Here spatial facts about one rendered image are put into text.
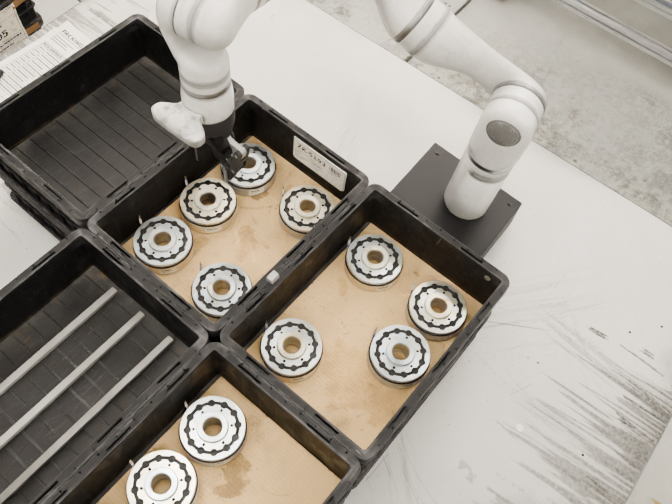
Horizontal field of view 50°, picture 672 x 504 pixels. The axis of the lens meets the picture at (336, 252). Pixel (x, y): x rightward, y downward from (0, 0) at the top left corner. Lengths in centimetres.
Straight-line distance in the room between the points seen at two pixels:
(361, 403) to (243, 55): 92
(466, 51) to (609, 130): 167
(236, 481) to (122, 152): 66
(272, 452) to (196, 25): 64
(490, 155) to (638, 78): 183
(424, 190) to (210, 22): 69
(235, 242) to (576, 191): 78
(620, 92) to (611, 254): 143
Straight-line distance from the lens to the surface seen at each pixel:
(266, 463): 117
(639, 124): 290
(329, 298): 127
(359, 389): 121
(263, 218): 134
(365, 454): 108
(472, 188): 137
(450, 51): 119
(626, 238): 166
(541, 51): 300
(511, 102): 121
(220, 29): 92
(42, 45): 186
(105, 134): 149
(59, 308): 130
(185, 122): 104
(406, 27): 117
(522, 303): 149
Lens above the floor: 197
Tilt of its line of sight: 60 degrees down
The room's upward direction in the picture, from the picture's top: 10 degrees clockwise
